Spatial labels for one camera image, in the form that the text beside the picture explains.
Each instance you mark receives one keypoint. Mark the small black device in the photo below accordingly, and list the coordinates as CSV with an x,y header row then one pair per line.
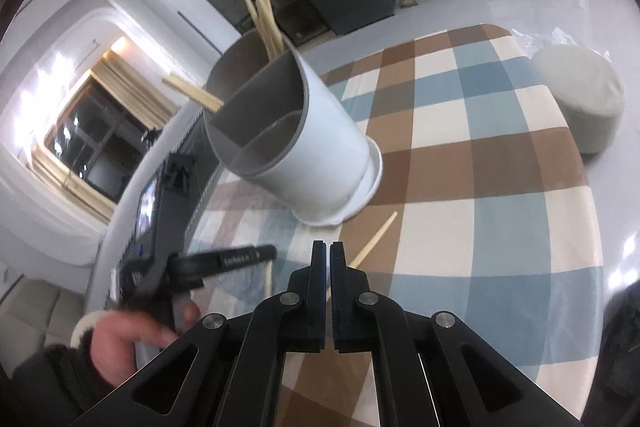
x,y
149,137

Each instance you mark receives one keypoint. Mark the beige curtain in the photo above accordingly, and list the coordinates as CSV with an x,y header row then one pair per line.
x,y
135,94
75,192

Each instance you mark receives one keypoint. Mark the bundle of wooden chopsticks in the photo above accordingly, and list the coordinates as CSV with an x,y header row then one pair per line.
x,y
265,27

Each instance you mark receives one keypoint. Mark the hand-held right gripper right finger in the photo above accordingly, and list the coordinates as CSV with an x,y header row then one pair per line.
x,y
345,307

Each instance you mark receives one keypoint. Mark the person's left forearm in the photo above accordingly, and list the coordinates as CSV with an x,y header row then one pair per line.
x,y
55,382

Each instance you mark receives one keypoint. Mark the round grey stool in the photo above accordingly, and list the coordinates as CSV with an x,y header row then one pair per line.
x,y
580,102

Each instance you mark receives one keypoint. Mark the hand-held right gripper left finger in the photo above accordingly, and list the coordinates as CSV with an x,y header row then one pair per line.
x,y
315,307

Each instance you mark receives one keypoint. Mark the dark window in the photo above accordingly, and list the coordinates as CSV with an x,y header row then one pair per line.
x,y
95,147

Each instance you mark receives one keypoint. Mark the person's left hand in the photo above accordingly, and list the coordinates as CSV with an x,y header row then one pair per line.
x,y
115,342

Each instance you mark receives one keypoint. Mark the clear plastic sheet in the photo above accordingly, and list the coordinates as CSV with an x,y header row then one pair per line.
x,y
555,38

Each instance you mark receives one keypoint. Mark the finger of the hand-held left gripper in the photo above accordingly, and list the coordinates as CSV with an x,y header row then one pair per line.
x,y
235,259

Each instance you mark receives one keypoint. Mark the grey white utensil holder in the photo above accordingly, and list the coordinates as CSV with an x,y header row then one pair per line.
x,y
320,147

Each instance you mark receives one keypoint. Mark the plaid tablecloth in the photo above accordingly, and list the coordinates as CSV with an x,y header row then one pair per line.
x,y
475,187

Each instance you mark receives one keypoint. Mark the wooden chopstick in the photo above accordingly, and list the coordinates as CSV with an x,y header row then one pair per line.
x,y
268,279
375,237

